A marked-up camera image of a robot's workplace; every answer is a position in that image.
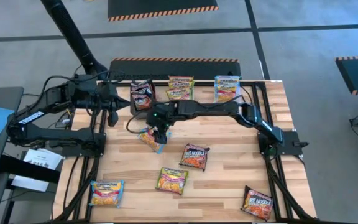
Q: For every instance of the Maruchan lime chili shrimp pack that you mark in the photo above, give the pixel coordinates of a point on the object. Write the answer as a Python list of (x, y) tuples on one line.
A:
[(171, 181), (179, 94), (181, 79), (180, 86)]

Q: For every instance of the black desk crossbar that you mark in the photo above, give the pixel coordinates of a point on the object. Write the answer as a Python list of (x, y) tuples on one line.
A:
[(26, 169)]

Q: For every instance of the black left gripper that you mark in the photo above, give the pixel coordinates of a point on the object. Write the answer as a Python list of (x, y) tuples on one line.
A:
[(109, 96)]

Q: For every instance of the black camera pole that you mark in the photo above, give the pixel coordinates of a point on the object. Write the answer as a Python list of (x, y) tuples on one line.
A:
[(70, 37)]

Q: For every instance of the white paper sheet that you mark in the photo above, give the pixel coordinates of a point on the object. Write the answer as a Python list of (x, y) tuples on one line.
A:
[(42, 160)]

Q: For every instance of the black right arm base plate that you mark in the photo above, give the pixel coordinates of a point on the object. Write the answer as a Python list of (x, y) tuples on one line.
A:
[(294, 146)]

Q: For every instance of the grey side desk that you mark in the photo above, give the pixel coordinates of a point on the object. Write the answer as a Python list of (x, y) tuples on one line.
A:
[(14, 96)]

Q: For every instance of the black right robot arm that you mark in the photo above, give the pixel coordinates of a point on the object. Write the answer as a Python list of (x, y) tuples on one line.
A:
[(210, 109)]

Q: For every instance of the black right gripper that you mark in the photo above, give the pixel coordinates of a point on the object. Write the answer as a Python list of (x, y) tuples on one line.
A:
[(160, 127)]

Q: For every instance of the black aluminium table frame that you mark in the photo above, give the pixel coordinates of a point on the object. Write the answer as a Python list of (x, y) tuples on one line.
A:
[(204, 83)]

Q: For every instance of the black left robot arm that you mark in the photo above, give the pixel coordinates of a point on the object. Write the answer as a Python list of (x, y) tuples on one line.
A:
[(31, 117)]

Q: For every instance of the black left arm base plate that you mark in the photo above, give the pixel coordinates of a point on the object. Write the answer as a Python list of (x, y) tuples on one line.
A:
[(73, 152)]

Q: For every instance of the clear plastic bin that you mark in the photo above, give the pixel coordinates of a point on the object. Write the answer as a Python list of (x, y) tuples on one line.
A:
[(193, 99), (240, 99)]

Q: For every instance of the dark grey plastic bin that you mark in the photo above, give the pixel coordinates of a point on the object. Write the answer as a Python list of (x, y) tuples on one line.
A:
[(135, 113)]

